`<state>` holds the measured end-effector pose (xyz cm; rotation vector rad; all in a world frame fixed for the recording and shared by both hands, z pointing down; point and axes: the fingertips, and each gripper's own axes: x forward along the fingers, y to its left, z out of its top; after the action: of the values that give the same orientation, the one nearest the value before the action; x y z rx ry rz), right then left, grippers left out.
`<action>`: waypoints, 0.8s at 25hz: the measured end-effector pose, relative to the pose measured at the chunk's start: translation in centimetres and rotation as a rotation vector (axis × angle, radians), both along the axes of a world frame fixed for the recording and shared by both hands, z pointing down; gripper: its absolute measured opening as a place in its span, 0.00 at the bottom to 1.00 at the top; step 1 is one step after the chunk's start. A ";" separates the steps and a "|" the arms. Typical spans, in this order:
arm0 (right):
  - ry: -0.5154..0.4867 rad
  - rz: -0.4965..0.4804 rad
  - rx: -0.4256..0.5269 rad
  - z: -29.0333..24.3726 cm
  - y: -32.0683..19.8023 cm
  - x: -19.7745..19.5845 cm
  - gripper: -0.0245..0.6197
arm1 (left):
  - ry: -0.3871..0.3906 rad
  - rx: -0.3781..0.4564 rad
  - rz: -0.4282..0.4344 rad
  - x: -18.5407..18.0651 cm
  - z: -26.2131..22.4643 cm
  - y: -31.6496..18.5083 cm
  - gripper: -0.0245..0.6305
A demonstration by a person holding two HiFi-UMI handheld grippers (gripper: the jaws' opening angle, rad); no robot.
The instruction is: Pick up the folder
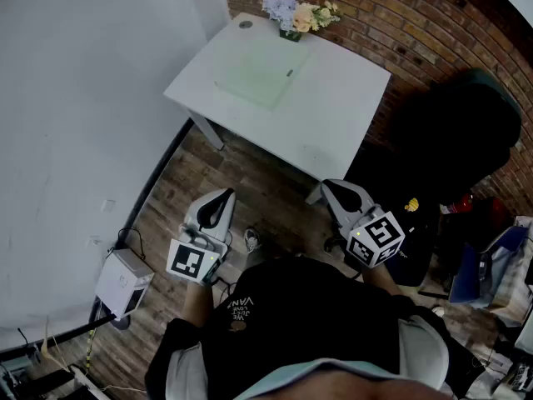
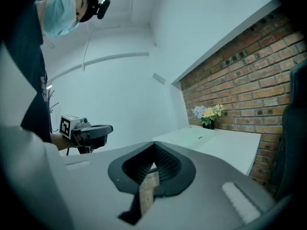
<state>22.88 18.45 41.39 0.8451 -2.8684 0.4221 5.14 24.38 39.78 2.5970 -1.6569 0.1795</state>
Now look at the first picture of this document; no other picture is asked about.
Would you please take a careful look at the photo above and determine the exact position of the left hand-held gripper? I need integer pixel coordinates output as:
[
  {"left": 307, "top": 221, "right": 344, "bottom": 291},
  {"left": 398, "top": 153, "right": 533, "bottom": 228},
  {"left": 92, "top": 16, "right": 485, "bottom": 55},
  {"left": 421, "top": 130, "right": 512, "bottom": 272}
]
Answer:
[{"left": 166, "top": 187, "right": 237, "bottom": 286}]

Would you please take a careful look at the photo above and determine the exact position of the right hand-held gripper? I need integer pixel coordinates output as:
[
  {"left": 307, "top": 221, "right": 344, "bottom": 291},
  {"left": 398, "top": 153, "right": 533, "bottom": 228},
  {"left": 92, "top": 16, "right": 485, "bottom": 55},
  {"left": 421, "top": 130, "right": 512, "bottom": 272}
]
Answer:
[{"left": 321, "top": 178, "right": 406, "bottom": 270}]

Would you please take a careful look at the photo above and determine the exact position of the pale green cutting mat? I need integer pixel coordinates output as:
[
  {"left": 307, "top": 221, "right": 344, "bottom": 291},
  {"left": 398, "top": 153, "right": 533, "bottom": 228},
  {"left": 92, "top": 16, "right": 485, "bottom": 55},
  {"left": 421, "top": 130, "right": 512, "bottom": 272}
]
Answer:
[{"left": 213, "top": 39, "right": 311, "bottom": 113}]

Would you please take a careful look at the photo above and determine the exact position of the person's left forearm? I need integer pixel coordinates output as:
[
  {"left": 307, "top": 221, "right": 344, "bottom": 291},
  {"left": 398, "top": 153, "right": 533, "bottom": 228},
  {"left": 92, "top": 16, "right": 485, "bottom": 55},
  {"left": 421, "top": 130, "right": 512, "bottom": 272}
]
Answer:
[{"left": 182, "top": 280, "right": 216, "bottom": 329}]

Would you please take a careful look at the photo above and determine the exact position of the person's right forearm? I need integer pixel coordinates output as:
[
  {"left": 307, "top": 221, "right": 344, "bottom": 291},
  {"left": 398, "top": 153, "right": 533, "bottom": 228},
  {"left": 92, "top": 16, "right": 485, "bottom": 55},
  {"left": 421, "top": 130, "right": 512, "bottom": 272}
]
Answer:
[{"left": 360, "top": 264, "right": 406, "bottom": 298}]

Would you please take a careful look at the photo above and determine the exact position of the white desk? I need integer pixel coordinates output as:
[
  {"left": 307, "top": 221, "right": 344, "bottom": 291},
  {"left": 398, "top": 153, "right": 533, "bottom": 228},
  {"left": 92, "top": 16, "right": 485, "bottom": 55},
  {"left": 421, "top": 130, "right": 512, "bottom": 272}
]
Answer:
[{"left": 163, "top": 12, "right": 392, "bottom": 206}]

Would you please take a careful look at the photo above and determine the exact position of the person's left shoe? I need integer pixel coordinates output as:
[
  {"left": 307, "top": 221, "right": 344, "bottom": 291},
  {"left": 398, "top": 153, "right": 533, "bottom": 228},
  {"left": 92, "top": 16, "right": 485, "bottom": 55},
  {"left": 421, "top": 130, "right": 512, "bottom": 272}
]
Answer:
[{"left": 243, "top": 227, "right": 262, "bottom": 253}]

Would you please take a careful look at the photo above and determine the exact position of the red fire extinguisher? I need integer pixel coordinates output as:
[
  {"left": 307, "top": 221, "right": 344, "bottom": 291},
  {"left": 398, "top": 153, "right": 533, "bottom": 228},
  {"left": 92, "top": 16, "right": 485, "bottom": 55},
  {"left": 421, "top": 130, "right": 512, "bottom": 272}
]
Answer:
[{"left": 440, "top": 192, "right": 476, "bottom": 217}]

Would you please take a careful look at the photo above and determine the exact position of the white box device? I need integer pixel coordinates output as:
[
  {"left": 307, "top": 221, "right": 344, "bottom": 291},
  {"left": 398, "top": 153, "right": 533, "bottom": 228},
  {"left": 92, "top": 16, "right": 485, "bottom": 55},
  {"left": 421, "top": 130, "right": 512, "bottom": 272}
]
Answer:
[{"left": 94, "top": 247, "right": 156, "bottom": 323}]

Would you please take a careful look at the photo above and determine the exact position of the person's black shirt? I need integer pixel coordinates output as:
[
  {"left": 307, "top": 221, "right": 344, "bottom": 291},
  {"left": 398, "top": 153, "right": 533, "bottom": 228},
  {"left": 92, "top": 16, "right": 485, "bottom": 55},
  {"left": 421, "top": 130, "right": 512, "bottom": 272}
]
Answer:
[{"left": 145, "top": 256, "right": 486, "bottom": 400}]

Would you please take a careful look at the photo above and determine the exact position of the blue bag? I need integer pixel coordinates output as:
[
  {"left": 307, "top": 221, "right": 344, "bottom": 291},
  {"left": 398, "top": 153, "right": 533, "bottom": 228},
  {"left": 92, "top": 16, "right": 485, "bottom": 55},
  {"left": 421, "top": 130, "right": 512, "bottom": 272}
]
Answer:
[{"left": 448, "top": 224, "right": 531, "bottom": 308}]

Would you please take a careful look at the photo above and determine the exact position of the artificial flower bouquet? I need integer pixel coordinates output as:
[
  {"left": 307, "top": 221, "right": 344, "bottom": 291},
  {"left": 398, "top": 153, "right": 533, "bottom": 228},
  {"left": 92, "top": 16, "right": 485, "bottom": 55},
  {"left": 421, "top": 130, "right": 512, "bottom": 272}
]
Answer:
[{"left": 261, "top": 0, "right": 342, "bottom": 37}]

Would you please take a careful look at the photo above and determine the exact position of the black cable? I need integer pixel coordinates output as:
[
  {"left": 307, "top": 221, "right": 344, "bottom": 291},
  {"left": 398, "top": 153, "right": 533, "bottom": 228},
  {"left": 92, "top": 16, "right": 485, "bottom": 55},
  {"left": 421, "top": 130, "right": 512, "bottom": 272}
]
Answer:
[{"left": 117, "top": 227, "right": 147, "bottom": 262}]

